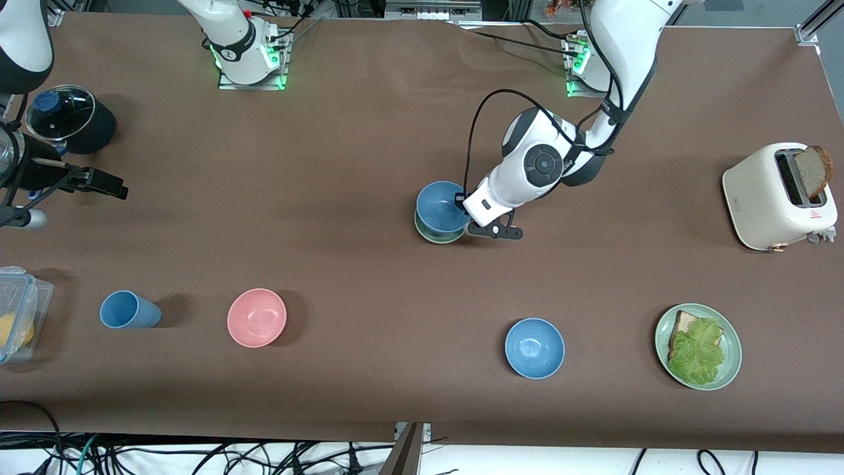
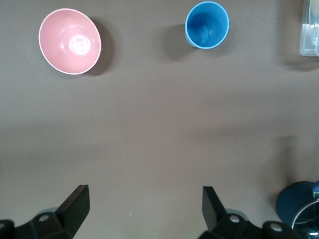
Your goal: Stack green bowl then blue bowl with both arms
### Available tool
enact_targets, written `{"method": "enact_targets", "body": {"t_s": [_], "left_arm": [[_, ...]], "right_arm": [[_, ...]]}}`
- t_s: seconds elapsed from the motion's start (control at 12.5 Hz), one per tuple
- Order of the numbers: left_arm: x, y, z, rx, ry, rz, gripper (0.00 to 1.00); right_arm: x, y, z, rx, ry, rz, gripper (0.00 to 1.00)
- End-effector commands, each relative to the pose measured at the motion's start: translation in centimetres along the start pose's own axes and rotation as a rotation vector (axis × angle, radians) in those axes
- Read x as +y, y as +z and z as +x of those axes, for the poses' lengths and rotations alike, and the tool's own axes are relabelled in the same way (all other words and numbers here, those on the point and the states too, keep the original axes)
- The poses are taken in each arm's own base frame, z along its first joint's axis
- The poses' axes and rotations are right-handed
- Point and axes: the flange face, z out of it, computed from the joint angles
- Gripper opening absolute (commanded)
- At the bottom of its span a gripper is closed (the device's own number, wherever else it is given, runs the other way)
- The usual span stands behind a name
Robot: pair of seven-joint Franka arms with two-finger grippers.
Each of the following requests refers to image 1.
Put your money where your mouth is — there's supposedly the bread slice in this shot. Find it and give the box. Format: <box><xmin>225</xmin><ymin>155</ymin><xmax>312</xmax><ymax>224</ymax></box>
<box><xmin>667</xmin><ymin>310</ymin><xmax>725</xmax><ymax>360</ymax></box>

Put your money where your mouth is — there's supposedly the yellow lemon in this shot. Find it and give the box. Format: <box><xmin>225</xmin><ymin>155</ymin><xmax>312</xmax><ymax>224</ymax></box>
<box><xmin>0</xmin><ymin>313</ymin><xmax>35</xmax><ymax>350</ymax></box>

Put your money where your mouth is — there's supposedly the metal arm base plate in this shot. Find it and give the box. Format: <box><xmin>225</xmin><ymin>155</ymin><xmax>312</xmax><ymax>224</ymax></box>
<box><xmin>566</xmin><ymin>66</ymin><xmax>599</xmax><ymax>98</ymax></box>
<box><xmin>218</xmin><ymin>49</ymin><xmax>289</xmax><ymax>91</ymax></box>

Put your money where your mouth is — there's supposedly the green lettuce leaf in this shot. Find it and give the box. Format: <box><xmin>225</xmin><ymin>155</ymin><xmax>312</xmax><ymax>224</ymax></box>
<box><xmin>667</xmin><ymin>318</ymin><xmax>726</xmax><ymax>387</ymax></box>

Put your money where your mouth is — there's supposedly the white toaster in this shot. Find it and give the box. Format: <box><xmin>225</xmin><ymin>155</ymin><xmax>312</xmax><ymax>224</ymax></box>
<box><xmin>722</xmin><ymin>142</ymin><xmax>839</xmax><ymax>253</ymax></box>

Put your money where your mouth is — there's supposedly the blue bowl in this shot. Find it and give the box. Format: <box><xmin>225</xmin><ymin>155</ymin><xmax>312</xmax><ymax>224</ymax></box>
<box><xmin>416</xmin><ymin>181</ymin><xmax>470</xmax><ymax>233</ymax></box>
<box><xmin>504</xmin><ymin>317</ymin><xmax>566</xmax><ymax>380</ymax></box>

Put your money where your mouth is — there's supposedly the pink bowl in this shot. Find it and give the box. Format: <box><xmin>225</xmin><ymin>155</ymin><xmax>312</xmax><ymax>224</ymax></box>
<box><xmin>227</xmin><ymin>288</ymin><xmax>287</xmax><ymax>348</ymax></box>

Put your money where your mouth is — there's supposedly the green plate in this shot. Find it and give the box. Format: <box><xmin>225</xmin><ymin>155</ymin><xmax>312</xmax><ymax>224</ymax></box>
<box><xmin>655</xmin><ymin>303</ymin><xmax>743</xmax><ymax>391</ymax></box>

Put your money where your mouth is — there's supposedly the brown table cover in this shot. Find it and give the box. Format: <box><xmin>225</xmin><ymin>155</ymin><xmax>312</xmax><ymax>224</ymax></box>
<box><xmin>0</xmin><ymin>10</ymin><xmax>844</xmax><ymax>456</ymax></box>

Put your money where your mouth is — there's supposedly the brown toast slice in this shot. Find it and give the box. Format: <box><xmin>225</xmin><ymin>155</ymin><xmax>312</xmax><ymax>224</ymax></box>
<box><xmin>793</xmin><ymin>145</ymin><xmax>834</xmax><ymax>199</ymax></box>

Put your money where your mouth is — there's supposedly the black pot with blue handle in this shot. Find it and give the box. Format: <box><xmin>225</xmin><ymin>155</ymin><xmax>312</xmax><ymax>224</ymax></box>
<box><xmin>26</xmin><ymin>91</ymin><xmax>117</xmax><ymax>200</ymax></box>

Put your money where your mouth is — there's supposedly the teal cable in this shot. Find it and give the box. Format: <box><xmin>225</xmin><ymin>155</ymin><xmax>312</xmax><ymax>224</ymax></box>
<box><xmin>76</xmin><ymin>434</ymin><xmax>101</xmax><ymax>475</ymax></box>

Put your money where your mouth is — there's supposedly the metal table bracket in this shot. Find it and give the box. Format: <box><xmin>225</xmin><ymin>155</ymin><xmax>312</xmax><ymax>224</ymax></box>
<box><xmin>379</xmin><ymin>422</ymin><xmax>433</xmax><ymax>475</ymax></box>

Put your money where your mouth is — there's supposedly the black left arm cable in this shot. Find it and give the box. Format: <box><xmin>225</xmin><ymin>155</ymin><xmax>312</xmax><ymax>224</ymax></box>
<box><xmin>464</xmin><ymin>0</ymin><xmax>627</xmax><ymax>195</ymax></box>

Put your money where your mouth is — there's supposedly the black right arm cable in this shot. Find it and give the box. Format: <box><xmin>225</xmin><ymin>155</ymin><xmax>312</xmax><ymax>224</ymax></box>
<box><xmin>0</xmin><ymin>92</ymin><xmax>61</xmax><ymax>213</ymax></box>

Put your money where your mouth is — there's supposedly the green bowl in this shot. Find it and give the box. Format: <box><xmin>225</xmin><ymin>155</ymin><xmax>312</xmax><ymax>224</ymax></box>
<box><xmin>414</xmin><ymin>211</ymin><xmax>466</xmax><ymax>245</ymax></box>

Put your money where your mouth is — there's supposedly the glass lid with blue knob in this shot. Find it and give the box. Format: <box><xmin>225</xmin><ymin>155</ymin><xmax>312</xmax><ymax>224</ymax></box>
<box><xmin>25</xmin><ymin>84</ymin><xmax>88</xmax><ymax>141</ymax></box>

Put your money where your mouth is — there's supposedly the blue cup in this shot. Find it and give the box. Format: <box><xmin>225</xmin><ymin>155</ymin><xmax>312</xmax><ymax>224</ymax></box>
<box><xmin>100</xmin><ymin>290</ymin><xmax>162</xmax><ymax>329</ymax></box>

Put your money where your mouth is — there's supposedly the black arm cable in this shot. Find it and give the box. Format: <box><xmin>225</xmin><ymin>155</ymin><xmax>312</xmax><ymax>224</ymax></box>
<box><xmin>464</xmin><ymin>0</ymin><xmax>627</xmax><ymax>195</ymax></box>
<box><xmin>0</xmin><ymin>92</ymin><xmax>61</xmax><ymax>213</ymax></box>

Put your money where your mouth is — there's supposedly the clear plastic container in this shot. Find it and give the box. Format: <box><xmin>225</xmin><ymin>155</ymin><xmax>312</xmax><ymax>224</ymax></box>
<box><xmin>0</xmin><ymin>266</ymin><xmax>55</xmax><ymax>365</ymax></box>

